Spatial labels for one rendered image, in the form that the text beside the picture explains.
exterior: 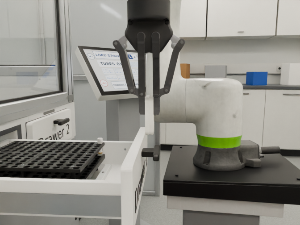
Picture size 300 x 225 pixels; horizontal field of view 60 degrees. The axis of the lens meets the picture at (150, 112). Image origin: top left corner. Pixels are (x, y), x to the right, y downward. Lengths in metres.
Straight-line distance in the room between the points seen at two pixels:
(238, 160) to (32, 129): 0.57
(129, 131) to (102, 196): 1.08
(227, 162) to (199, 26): 3.18
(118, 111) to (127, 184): 1.05
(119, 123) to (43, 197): 1.02
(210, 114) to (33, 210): 0.47
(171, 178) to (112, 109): 0.86
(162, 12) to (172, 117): 0.36
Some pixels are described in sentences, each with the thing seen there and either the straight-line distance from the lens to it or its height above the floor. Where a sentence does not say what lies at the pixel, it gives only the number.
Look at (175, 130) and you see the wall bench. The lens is 3.49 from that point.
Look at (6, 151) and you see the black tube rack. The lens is 0.65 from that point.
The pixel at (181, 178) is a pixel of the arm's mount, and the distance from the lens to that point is 0.67.
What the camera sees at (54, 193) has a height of 0.87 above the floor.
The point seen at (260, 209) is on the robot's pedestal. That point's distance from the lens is 0.72.
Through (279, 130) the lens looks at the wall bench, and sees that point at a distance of 3.65.
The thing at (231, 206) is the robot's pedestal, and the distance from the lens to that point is 0.71.
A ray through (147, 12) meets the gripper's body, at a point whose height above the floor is 1.16.
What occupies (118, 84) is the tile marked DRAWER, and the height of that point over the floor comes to 1.01.
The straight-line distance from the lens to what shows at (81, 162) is 0.51.
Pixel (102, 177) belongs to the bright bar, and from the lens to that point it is 0.57.
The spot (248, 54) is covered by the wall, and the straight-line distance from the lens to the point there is 4.20.
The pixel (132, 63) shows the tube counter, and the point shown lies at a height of 1.12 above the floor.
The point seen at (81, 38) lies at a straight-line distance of 2.33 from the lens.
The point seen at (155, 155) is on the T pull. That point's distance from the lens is 0.50.
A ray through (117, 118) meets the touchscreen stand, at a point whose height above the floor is 0.82.
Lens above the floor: 1.06
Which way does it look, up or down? 9 degrees down
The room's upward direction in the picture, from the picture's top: straight up
